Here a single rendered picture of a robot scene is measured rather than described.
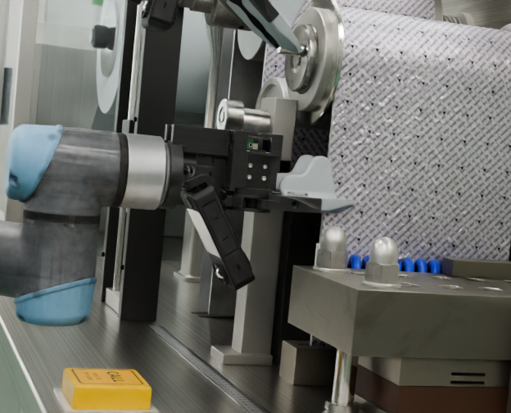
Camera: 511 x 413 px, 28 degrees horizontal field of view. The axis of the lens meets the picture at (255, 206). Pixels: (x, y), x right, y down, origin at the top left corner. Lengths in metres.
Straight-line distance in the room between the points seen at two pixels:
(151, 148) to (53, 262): 0.15
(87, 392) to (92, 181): 0.21
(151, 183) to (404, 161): 0.29
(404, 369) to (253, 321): 0.27
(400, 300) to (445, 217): 0.25
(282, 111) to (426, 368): 0.35
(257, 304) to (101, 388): 0.30
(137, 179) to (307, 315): 0.21
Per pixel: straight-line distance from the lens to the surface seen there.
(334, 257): 1.03
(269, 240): 1.17
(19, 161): 0.99
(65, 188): 0.99
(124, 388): 0.93
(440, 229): 1.17
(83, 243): 1.01
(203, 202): 1.04
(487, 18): 1.49
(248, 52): 1.41
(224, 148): 1.05
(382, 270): 0.94
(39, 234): 1.00
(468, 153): 1.18
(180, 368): 1.13
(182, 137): 1.03
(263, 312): 1.18
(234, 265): 1.06
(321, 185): 1.08
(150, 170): 1.01
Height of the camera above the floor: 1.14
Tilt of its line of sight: 3 degrees down
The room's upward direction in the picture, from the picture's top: 5 degrees clockwise
